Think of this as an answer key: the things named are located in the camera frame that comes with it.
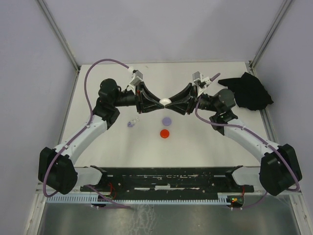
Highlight black cloth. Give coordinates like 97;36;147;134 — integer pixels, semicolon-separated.
218;72;274;111

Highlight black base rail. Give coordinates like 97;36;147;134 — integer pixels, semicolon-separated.
93;167;254;201

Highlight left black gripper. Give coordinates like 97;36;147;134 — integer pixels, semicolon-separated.
112;81;164;114

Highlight right aluminium frame post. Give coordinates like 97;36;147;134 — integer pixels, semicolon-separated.
249;0;294;70

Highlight aluminium frame post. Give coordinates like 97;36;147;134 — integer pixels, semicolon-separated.
249;0;294;70
36;0;80;71

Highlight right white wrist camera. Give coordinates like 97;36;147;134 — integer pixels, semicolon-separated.
192;71;212;97

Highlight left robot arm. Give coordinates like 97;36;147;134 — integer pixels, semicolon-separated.
38;78;165;197

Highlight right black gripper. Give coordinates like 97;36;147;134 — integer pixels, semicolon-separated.
165;83;219;116

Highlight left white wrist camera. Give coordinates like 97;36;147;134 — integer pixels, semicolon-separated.
128;67;143;93

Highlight left aluminium frame post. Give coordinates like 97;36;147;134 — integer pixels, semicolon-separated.
36;0;80;71

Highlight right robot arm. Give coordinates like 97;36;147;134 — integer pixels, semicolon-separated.
160;82;302;196

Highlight white earbud charging case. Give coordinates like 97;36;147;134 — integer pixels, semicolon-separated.
159;98;172;106

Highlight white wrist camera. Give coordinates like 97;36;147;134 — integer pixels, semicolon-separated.
192;71;212;97
128;67;143;93

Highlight light blue cable duct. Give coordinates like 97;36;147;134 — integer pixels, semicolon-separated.
46;193;232;205

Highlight red earbud charging case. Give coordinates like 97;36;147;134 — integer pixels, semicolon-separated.
160;129;170;139

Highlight purple charging case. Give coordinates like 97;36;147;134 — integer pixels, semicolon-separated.
162;117;172;126

